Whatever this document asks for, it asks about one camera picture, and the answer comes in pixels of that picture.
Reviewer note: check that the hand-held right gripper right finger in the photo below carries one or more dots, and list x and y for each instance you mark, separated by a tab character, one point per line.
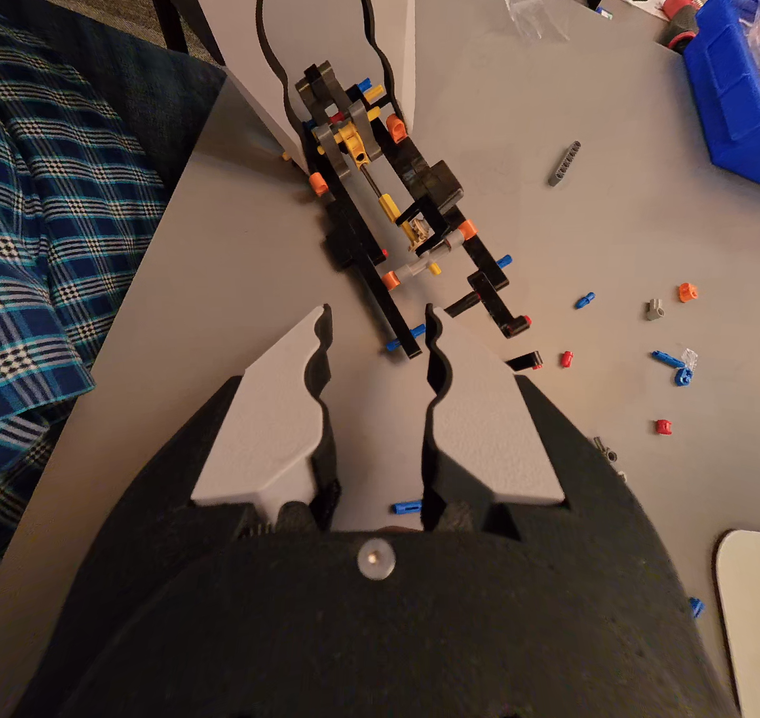
499	439

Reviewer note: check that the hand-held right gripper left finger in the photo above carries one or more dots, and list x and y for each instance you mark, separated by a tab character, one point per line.
261	433

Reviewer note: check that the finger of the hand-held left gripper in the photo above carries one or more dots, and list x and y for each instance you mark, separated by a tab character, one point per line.
398	47
231	18

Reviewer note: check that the black lego arm red pins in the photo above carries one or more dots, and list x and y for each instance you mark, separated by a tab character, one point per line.
525	362

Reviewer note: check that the black lego chassis assembly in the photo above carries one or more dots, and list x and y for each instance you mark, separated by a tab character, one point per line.
362	255

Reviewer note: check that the small red lego pin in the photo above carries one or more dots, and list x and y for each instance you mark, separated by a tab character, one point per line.
567	360

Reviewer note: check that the dark grey lego angle connector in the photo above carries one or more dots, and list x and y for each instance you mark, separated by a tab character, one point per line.
605	448

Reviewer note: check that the red lego connector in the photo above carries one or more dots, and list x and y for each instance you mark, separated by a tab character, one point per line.
663	427

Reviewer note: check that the long blue lego axle pin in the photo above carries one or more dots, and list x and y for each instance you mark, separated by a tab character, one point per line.
668	359

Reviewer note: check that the small blue lego liftarm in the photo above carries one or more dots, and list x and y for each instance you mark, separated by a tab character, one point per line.
683	377

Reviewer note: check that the light grey lego connector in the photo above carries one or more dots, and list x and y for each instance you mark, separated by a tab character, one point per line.
654	310

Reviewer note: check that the grey long lego beam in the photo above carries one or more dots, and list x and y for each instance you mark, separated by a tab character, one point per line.
564	163

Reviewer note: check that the orange lego connector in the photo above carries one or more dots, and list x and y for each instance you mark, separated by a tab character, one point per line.
687	292

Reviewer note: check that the clear bags of lego parts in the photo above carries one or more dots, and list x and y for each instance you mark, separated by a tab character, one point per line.
751	29

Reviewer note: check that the clear plastic scrap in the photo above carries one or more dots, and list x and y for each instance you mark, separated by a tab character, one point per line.
690	357

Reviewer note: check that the blue plastic bin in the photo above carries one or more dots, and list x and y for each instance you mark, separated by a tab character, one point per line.
730	107

